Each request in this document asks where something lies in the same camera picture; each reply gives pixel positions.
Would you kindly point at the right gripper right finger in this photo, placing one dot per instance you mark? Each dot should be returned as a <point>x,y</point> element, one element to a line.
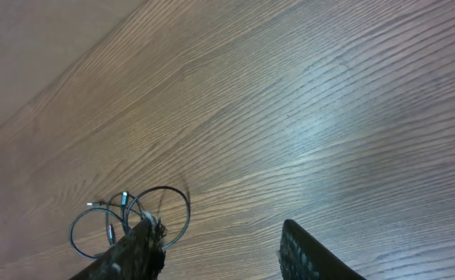
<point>302,257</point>

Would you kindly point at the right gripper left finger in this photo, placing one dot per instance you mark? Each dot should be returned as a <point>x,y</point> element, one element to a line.
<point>139,255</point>

